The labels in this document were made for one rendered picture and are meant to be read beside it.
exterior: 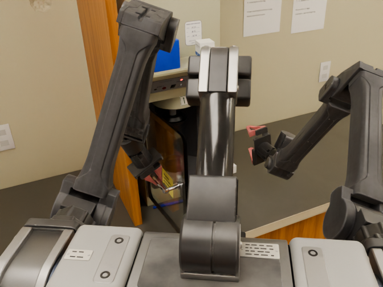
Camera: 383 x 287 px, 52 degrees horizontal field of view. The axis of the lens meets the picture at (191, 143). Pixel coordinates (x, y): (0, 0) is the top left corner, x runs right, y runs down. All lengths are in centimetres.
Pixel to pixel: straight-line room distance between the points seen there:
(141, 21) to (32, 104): 112
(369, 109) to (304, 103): 150
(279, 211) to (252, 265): 104
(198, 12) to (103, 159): 77
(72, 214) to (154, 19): 36
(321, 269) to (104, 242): 28
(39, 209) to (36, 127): 35
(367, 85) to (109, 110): 53
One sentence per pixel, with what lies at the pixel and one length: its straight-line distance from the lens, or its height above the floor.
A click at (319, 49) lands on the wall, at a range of 229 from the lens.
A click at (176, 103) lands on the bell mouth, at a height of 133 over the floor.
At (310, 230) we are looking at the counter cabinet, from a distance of 171.
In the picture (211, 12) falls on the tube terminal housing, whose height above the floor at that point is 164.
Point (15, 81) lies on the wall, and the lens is 172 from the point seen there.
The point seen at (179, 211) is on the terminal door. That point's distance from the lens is 128.
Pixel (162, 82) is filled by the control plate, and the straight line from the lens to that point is 127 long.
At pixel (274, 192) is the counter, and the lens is 164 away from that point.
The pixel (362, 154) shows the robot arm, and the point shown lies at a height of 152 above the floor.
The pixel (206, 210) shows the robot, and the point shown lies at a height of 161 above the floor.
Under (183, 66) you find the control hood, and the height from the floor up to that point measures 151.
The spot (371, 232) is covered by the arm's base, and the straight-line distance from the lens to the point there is 67.
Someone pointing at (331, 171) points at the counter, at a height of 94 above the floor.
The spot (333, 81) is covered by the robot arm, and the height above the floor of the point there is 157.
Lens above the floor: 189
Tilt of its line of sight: 29 degrees down
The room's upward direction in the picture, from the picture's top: 2 degrees counter-clockwise
